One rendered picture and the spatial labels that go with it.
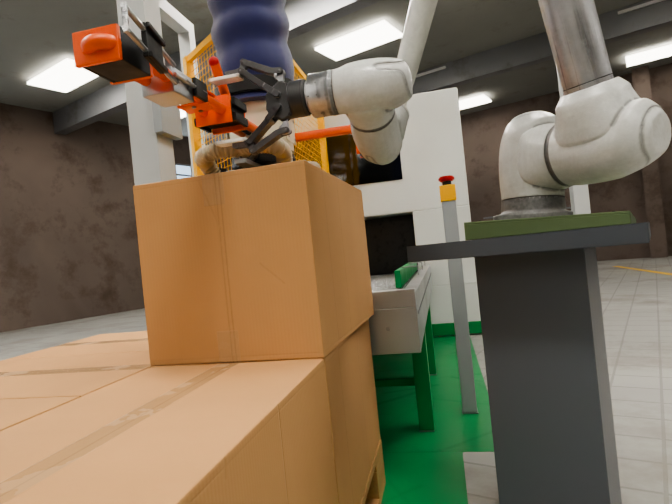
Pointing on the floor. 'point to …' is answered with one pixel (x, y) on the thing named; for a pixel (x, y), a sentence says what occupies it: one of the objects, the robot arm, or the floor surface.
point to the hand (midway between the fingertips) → (219, 112)
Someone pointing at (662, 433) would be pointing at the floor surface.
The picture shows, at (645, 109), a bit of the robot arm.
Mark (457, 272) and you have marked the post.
